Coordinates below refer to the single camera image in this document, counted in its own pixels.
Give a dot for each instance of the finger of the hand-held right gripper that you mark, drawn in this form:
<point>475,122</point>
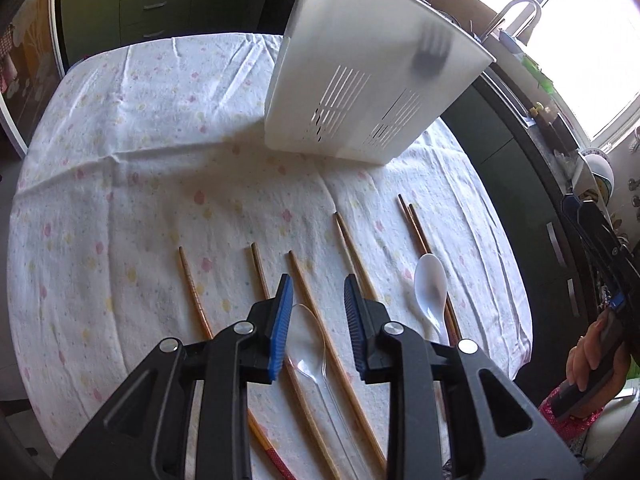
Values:
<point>582,215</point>

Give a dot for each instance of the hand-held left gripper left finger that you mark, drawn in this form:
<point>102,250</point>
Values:
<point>280,330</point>

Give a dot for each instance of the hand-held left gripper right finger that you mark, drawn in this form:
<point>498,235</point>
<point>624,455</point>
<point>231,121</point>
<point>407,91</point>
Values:
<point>355,330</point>

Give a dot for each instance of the clear plastic spoon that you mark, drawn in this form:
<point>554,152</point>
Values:
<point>307,335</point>

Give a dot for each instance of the wooden chopstick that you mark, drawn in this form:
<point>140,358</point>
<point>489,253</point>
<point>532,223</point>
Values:
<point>352,250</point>
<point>409,217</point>
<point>320,320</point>
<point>422,235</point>
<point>192,285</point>
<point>260,267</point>

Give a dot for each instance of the white plastic spoon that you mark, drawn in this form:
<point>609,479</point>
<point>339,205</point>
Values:
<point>430,280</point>

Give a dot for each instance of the dark metal fork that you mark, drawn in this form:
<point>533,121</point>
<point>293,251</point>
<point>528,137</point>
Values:
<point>430,55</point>

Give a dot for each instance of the white plastic utensil holder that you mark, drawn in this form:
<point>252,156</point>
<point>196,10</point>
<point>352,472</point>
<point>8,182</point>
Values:
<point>350,35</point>

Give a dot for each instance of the person's right hand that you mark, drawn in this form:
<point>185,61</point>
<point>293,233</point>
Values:
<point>587,355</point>

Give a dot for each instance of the green sink cabinet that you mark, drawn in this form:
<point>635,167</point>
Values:
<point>510,170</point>

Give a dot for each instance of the green basket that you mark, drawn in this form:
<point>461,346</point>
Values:
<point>537,72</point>

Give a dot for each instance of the window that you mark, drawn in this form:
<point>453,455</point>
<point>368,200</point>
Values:
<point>590,35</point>

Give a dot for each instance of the blue bowl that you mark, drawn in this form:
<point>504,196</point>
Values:
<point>509,40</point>

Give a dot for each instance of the white floral tablecloth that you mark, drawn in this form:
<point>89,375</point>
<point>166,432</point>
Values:
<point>150,160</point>

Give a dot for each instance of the tall steel faucet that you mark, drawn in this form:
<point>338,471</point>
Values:
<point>520,4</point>

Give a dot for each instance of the green drawer cabinet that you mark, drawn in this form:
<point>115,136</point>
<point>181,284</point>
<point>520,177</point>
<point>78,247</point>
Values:
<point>150,5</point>

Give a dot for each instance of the glass sliding door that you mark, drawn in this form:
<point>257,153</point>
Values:
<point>27,60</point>

